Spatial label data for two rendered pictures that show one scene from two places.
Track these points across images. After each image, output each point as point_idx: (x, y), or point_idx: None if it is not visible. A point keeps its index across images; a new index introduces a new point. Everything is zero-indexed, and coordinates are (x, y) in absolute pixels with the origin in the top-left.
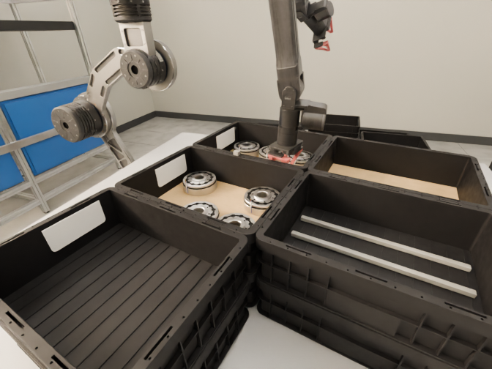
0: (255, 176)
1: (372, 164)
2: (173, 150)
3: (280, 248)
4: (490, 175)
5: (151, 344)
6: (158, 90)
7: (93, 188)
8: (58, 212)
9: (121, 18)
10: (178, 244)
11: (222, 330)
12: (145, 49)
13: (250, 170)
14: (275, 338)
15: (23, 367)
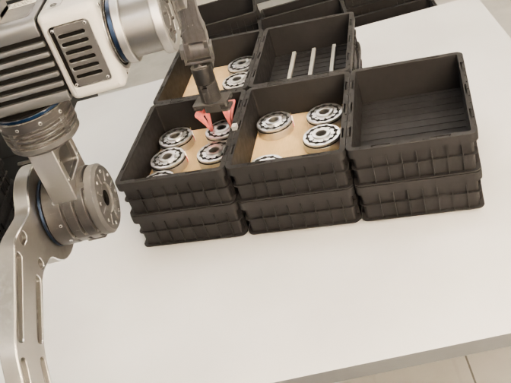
0: (249, 128)
1: None
2: (83, 382)
3: (350, 61)
4: (105, 96)
5: (428, 103)
6: (73, 245)
7: (276, 376)
8: (400, 143)
9: (78, 123)
10: (360, 131)
11: None
12: (80, 160)
13: (247, 128)
14: None
15: (489, 195)
